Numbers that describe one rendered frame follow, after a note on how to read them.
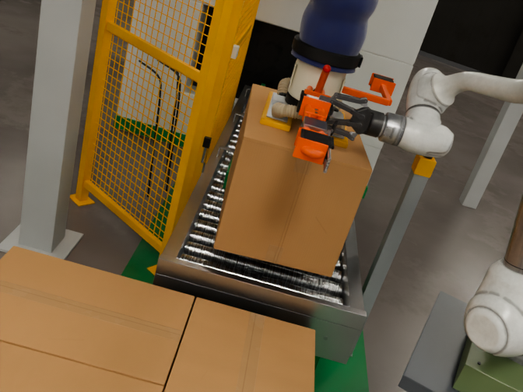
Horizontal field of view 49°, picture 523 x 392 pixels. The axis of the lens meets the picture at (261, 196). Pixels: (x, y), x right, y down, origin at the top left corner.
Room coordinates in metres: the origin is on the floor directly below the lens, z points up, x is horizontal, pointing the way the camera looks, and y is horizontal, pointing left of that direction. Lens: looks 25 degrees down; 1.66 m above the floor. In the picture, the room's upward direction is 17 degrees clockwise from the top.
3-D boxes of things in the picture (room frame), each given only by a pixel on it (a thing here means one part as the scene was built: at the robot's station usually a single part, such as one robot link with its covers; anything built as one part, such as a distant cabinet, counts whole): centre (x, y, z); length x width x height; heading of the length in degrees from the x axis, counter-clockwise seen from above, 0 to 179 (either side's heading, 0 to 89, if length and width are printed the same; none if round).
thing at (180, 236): (2.74, 0.27, 0.50); 2.31 x 0.05 x 0.19; 2
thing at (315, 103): (1.67, -0.07, 1.20); 0.10 x 0.08 x 0.06; 92
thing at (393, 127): (1.66, -0.31, 1.20); 0.09 x 0.06 x 0.09; 2
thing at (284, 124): (1.92, 0.03, 1.10); 0.34 x 0.10 x 0.05; 2
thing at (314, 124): (1.45, -0.08, 1.20); 0.07 x 0.07 x 0.04; 2
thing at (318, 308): (1.57, -0.09, 0.58); 0.70 x 0.03 x 0.06; 92
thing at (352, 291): (2.75, -0.38, 0.50); 2.31 x 0.05 x 0.19; 2
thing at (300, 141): (1.32, -0.08, 1.20); 0.08 x 0.07 x 0.05; 2
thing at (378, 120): (1.66, -0.23, 1.20); 0.09 x 0.07 x 0.08; 92
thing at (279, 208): (1.91, -0.07, 0.88); 0.60 x 0.40 x 0.40; 5
